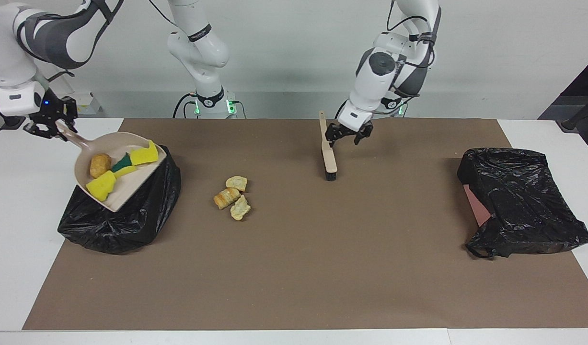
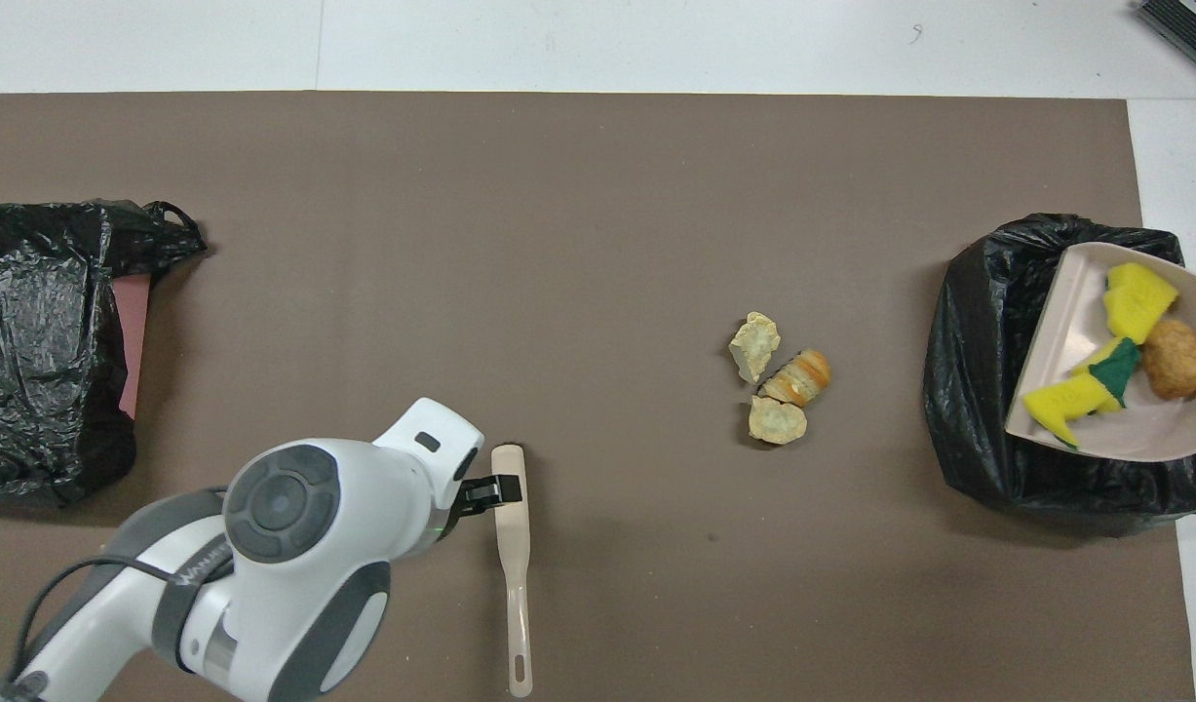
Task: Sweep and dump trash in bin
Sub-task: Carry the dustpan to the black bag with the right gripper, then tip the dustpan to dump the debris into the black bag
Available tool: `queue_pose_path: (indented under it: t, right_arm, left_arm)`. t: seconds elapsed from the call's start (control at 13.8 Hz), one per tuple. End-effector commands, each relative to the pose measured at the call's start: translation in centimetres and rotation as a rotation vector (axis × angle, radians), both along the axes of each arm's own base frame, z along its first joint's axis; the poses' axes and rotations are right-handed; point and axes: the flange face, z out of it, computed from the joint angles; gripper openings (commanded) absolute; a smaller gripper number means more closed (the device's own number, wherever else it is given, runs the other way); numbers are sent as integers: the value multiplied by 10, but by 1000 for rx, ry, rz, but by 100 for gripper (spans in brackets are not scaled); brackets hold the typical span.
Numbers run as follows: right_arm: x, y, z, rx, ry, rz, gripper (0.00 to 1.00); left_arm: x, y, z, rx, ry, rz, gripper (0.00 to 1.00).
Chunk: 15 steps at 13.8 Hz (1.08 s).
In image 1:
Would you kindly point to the brown table mat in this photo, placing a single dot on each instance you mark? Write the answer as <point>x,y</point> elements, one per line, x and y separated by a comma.
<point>322,263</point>

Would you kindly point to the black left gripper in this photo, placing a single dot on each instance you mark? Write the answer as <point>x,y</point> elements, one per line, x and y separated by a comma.
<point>355,130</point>

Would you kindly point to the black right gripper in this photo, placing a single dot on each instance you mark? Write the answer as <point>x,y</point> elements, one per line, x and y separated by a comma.
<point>58,110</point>

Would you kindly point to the striped croissant piece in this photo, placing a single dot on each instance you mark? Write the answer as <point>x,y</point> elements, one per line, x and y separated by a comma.
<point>226,198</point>

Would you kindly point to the pale bread chunk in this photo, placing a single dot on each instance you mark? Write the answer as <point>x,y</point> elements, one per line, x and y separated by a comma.
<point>236,183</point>
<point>240,208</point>

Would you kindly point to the black bag over pink box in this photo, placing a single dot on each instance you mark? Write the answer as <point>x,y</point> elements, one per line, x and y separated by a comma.
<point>524,201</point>

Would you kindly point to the dark panel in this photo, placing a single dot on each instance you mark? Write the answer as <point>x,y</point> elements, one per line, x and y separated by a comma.
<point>583,88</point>

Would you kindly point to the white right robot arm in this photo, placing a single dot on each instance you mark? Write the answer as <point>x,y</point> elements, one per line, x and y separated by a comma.
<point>198,48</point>

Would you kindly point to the black knotted trash bag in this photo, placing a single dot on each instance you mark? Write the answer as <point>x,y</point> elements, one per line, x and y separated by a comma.
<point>121,230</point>

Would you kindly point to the white socket box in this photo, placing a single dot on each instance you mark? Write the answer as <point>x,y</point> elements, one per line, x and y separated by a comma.
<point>88,104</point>

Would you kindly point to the pink bin box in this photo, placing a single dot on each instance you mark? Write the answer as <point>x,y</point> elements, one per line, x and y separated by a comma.
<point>478,206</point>

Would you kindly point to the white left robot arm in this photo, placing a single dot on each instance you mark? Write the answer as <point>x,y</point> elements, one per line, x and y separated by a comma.
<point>375,81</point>

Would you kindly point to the beige plastic dustpan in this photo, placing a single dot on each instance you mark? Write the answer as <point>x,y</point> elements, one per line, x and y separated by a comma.
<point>131,184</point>

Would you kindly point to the beige hand brush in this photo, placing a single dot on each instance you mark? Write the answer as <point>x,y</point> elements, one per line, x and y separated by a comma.
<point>328,158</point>

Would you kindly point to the brown bread roll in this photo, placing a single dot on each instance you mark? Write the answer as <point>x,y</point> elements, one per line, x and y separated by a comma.
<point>100,165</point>

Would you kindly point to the notched yellow sponge piece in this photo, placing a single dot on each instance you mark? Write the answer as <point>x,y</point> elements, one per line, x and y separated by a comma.
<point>144,154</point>

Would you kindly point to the green and yellow sponge piece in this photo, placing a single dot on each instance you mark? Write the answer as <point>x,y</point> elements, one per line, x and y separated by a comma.
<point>122,164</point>

